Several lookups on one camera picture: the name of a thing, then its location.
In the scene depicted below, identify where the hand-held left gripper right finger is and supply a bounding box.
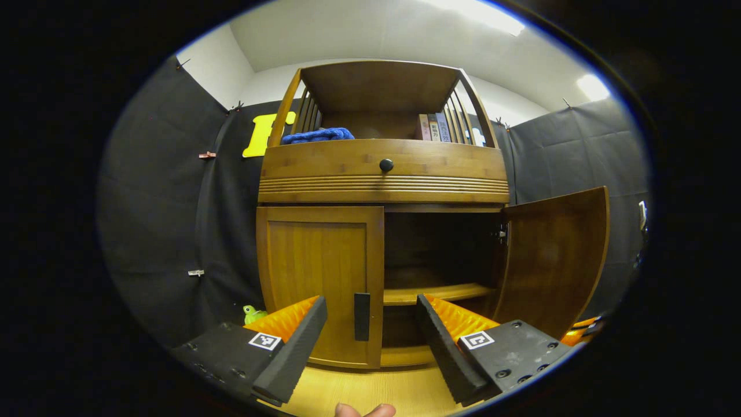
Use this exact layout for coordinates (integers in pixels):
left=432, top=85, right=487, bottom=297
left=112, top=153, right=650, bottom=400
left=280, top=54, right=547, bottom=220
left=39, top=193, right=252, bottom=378
left=416, top=293, right=579, bottom=407

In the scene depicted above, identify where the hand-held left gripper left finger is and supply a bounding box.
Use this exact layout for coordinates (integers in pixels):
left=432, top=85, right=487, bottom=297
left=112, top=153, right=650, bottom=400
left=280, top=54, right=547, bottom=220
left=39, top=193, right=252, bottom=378
left=171, top=295, right=328, bottom=407

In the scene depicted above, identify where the wooden cabinet door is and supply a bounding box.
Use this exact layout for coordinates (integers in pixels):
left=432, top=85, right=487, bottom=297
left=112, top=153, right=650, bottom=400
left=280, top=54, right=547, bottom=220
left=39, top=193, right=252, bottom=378
left=492, top=186, right=610, bottom=341
left=256, top=207, right=385, bottom=370

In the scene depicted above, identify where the wooden double-door shoe cabinet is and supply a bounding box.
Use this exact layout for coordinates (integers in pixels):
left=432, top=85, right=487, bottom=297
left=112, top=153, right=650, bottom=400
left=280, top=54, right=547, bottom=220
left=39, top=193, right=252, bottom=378
left=256, top=60, right=610, bottom=371

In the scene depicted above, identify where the wooden cabinet drawer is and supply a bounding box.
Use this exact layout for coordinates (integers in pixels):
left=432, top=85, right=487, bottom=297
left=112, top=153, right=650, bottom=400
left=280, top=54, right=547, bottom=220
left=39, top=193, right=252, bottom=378
left=258, top=139, right=510, bottom=204

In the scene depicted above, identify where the wooden inner shelf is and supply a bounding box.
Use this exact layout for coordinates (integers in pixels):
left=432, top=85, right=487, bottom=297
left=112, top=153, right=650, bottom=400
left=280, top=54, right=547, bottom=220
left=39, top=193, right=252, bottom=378
left=383, top=283, right=497, bottom=306

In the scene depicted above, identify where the small ceiling light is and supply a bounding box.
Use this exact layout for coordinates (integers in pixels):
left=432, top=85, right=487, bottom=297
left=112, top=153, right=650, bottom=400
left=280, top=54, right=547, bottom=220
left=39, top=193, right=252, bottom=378
left=576, top=74, right=611, bottom=102

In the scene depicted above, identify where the black backdrop cloth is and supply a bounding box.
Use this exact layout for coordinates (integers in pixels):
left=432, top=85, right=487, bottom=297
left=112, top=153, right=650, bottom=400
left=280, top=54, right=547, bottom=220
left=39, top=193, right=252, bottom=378
left=98, top=55, right=652, bottom=348

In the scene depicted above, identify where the blue cloth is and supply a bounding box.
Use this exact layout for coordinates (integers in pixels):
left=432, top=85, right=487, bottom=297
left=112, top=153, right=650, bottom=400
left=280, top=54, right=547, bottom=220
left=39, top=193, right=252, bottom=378
left=281, top=127, right=355, bottom=145

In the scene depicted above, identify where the large ceiling light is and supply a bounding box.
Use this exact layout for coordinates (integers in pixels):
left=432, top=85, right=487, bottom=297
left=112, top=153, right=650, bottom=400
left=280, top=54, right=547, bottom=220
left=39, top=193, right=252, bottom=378
left=428, top=0, right=526, bottom=36

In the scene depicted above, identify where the black door handle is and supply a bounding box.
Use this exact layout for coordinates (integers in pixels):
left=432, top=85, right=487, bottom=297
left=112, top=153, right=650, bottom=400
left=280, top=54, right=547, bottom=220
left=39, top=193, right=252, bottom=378
left=354, top=292, right=371, bottom=342

